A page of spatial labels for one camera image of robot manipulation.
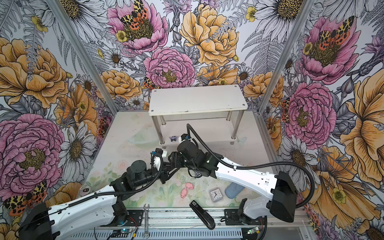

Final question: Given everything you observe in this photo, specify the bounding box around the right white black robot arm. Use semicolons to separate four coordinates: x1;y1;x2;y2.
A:
168;140;298;223

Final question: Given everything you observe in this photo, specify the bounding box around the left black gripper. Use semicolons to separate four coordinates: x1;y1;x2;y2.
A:
135;161;180;188

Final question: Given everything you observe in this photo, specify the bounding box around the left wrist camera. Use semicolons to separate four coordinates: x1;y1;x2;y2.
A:
151;149;168;171

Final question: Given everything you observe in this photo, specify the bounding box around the purple round toy figure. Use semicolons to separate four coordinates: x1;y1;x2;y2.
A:
170;136;178;142

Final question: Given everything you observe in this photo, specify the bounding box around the green circuit board right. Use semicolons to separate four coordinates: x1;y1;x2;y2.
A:
247;227;260;235

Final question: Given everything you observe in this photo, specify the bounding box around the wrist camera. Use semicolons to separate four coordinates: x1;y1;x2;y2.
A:
151;149;168;171
178;134;191;144

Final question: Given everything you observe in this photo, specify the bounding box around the black stapler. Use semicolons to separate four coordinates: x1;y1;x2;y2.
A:
190;200;216;230

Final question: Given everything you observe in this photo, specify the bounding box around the green circuit board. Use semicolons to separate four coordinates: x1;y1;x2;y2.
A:
113;229;136;236
247;227;260;235

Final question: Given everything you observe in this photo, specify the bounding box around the small square white clock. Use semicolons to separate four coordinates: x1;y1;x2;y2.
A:
209;188;224;203

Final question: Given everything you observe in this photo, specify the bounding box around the aluminium front rail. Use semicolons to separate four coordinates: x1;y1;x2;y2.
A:
71;206;304;240

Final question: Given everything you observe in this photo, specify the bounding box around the white two-tier shelf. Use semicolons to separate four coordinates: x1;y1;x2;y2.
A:
149;85;248;147

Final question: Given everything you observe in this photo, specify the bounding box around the pink toy centre upper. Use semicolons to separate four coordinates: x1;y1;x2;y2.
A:
185;183;194;190

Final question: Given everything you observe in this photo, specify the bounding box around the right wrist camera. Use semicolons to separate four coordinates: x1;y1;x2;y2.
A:
178;134;191;144

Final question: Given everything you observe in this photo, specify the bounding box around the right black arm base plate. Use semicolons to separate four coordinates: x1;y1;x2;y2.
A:
221;209;264;226

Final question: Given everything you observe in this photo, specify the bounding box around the pink toy centre lower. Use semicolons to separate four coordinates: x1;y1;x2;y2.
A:
181;188;188;199

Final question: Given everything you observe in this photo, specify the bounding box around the silver wrench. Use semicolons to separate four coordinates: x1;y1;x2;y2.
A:
143;204;150;240

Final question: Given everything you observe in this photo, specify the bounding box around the pink toy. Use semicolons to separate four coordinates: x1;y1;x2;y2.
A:
185;183;194;190
181;188;188;199

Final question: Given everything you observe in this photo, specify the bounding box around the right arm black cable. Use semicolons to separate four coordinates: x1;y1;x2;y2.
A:
185;123;316;209

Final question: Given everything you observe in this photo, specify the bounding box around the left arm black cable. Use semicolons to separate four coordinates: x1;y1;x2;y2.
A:
44;152;165;211

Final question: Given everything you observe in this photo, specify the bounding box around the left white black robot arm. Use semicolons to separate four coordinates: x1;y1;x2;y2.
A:
19;155;180;240

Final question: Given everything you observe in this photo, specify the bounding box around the silver drink can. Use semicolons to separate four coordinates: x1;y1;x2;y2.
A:
78;186;91;198

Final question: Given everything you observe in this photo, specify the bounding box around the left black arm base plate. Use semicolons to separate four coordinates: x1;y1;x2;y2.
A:
114;210;144;227

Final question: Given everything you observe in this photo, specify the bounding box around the green circuit board left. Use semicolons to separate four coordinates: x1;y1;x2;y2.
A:
113;229;136;236

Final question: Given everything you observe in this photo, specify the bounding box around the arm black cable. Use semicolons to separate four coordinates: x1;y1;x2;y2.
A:
44;152;165;211
185;123;316;209

